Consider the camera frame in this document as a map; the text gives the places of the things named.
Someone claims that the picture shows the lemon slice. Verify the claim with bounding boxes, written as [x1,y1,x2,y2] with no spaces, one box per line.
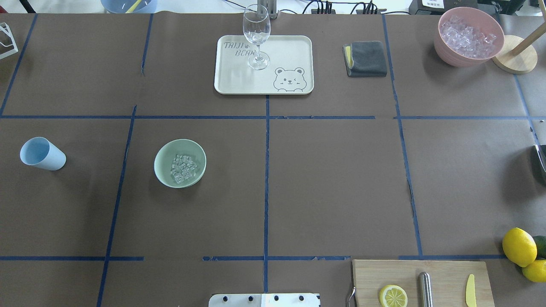
[378,284,408,307]

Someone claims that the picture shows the blue bowl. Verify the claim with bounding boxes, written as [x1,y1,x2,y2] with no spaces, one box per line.
[101,0,158,14]

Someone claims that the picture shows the dark grey folded cloth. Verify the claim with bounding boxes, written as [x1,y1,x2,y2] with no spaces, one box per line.
[343,41,387,77]

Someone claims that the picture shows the cream bear tray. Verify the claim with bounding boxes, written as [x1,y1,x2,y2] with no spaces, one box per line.
[214,35,315,95]

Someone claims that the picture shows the yellow lemon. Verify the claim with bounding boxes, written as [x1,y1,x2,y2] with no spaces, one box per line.
[521,260,546,283]
[502,227,537,268]

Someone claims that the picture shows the light blue cup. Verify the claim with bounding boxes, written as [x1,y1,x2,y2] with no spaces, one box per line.
[20,137,67,171]

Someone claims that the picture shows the green lime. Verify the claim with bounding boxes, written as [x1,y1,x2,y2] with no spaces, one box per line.
[532,235,546,259]

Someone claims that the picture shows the clear ice cubes pile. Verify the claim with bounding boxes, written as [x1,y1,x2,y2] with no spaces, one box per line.
[439,15,497,58]

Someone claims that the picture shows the round wooden stand base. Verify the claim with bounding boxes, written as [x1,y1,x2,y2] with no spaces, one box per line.
[493,35,537,74]

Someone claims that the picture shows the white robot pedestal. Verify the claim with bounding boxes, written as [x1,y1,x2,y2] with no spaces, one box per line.
[208,293,321,307]

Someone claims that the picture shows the clear wine glass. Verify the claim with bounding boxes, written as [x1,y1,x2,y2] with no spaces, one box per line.
[242,4,271,70]

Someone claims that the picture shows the silver metal cylinder tool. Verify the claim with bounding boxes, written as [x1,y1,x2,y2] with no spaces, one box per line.
[419,272,433,307]

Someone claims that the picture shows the pink bowl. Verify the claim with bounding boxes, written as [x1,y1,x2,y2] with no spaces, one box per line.
[434,6,505,67]

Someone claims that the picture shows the ice cubes in green bowl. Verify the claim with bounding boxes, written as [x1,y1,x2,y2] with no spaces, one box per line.
[170,153,198,184]

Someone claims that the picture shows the mint green bowl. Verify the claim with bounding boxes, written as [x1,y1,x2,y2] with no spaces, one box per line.
[154,139,207,188]

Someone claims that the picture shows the wooden cutting board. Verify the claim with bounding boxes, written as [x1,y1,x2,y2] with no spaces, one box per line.
[351,260,496,307]

